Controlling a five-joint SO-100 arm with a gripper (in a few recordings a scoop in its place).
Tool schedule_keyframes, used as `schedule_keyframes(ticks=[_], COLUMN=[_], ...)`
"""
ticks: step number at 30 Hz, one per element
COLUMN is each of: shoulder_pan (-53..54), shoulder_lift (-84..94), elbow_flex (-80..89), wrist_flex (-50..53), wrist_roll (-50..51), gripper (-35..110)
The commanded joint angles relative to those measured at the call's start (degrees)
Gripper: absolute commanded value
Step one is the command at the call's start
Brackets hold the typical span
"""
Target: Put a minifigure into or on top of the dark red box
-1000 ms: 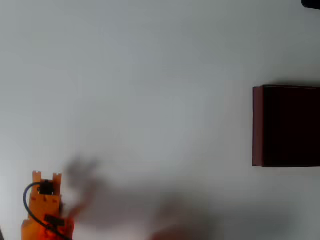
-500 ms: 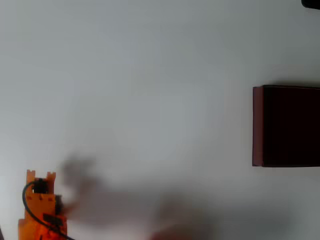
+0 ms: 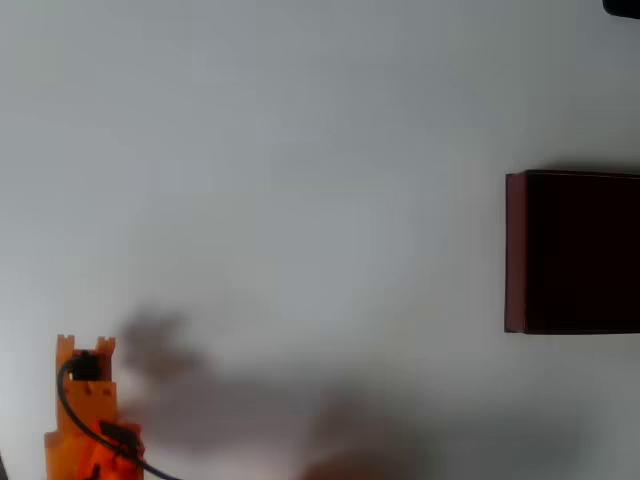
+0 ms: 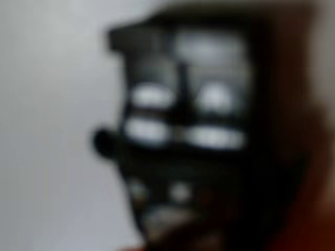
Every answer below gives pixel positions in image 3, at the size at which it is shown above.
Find black cable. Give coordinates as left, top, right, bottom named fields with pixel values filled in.
left=56, top=357, right=184, bottom=480

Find black object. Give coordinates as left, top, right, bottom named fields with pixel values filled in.
left=601, top=0, right=640, bottom=21

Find dark red box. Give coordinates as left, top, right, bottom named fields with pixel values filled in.
left=503, top=168, right=640, bottom=336

